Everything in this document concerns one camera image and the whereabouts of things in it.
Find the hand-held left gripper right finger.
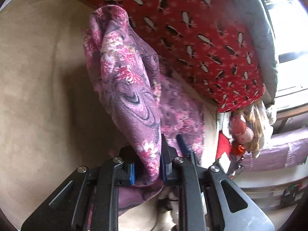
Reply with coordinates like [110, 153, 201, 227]
[160, 133, 275, 231]

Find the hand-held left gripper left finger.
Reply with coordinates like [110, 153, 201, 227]
[21, 147, 136, 231]

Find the plain red cloth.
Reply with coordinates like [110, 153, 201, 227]
[216, 135, 233, 160]

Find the long-haired doll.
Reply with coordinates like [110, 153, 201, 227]
[227, 102, 273, 159]

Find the purple floral garment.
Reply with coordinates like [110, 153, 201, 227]
[83, 5, 206, 231]

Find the purple patchwork cover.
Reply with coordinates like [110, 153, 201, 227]
[243, 138, 308, 172]

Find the white window frame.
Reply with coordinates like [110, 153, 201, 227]
[265, 0, 308, 106]

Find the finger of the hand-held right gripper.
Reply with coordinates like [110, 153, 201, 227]
[176, 134, 201, 167]

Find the red patterned quilt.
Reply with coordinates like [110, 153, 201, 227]
[56, 0, 266, 113]

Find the beige fleece blanket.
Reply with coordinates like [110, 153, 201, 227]
[0, 0, 217, 231]

